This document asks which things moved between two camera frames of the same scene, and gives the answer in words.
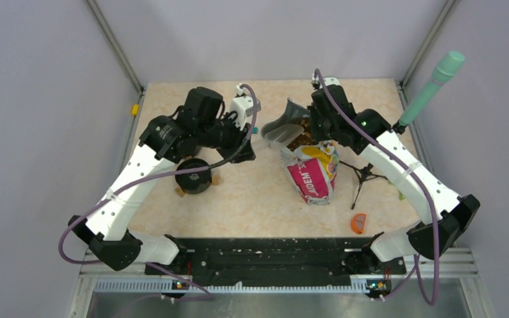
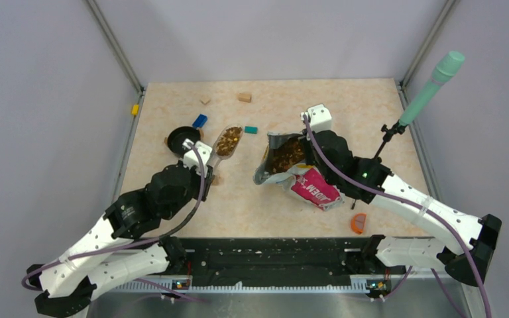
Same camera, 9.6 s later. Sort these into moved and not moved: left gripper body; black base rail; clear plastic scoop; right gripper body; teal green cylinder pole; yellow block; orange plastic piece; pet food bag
Moved: clear plastic scoop; left gripper body; pet food bag; right gripper body
Not moved: black base rail; teal green cylinder pole; orange plastic piece; yellow block
